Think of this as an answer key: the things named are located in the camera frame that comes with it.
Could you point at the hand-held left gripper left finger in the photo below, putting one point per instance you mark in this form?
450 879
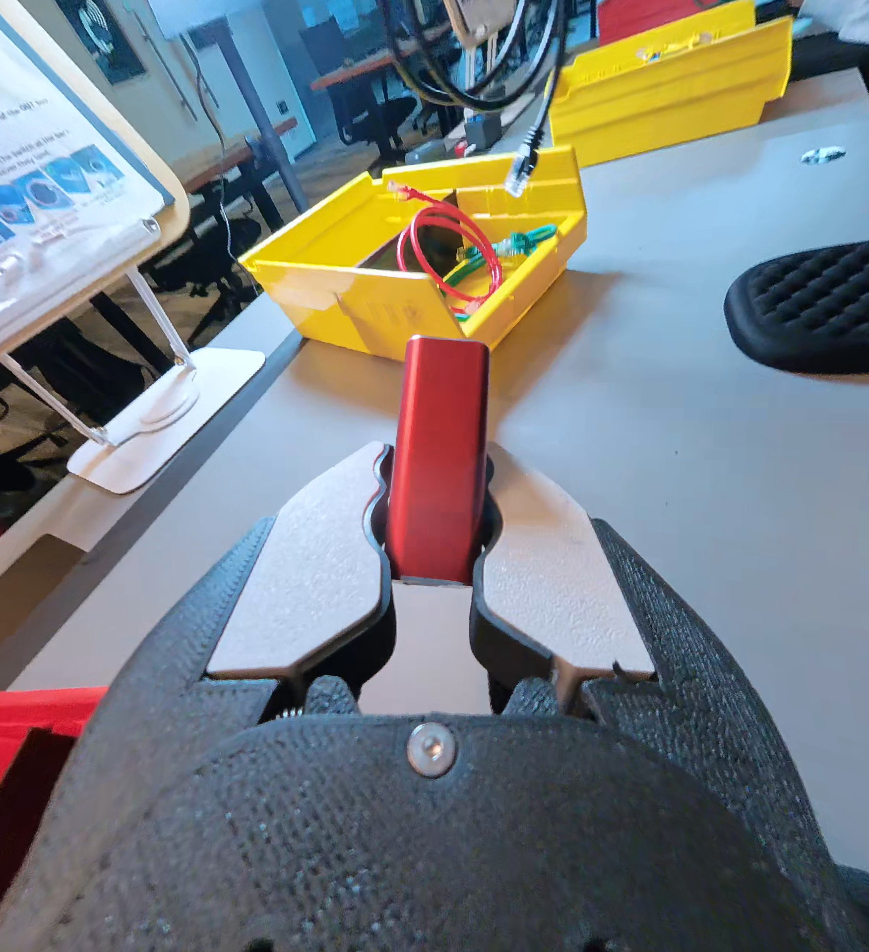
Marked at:
308 580

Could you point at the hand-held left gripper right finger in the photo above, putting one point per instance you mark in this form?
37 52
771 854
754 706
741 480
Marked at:
561 587

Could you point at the red ethernet adapter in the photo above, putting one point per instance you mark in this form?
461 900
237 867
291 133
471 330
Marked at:
438 461

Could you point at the yellow plastic bin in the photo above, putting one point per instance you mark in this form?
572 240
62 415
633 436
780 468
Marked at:
315 275
665 89

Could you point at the black bin divider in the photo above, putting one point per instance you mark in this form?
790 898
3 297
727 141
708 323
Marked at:
10 818
405 253

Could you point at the wooden desk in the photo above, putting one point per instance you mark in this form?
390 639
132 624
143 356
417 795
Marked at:
375 67
219 160

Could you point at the grey button box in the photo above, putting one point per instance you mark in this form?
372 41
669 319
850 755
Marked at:
483 130
434 151

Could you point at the wall poster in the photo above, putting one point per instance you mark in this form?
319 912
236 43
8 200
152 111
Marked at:
100 37

